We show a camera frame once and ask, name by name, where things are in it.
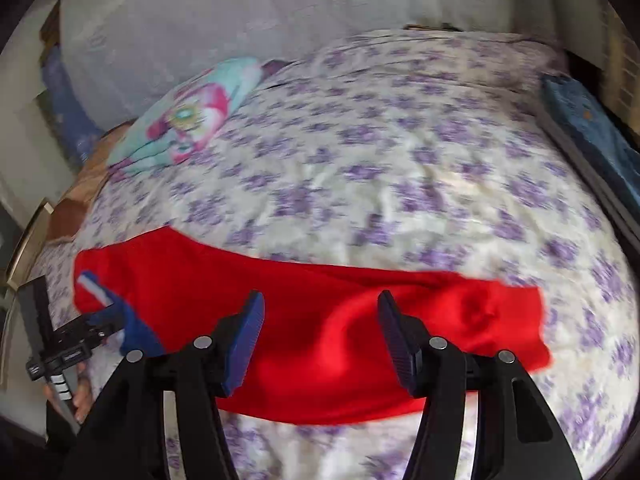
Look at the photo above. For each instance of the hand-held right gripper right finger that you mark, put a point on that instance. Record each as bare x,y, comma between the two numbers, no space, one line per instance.
397,335

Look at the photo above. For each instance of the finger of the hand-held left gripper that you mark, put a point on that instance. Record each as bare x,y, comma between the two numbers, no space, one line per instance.
107,317

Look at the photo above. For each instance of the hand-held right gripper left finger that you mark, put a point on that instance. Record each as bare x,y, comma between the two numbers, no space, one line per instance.
245,340

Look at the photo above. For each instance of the red pants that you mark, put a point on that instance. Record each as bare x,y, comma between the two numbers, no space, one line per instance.
320,320

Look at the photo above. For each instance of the person's left hand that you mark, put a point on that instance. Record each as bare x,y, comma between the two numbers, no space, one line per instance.
80,395

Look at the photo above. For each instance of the brown patterned blanket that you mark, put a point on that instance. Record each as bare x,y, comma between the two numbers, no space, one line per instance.
85,185

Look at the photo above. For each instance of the purple floral bed sheet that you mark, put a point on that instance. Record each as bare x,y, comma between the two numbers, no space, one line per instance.
380,200

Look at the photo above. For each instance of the blue patterned cloth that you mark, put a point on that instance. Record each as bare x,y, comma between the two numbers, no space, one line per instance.
65,105

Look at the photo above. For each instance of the colourful cartoon pillow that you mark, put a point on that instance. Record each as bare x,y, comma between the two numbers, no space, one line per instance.
185,115

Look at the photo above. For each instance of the folded blue jeans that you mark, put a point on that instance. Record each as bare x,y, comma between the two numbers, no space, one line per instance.
595,120

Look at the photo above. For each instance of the white lace curtain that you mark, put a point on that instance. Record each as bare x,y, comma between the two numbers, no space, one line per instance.
240,15

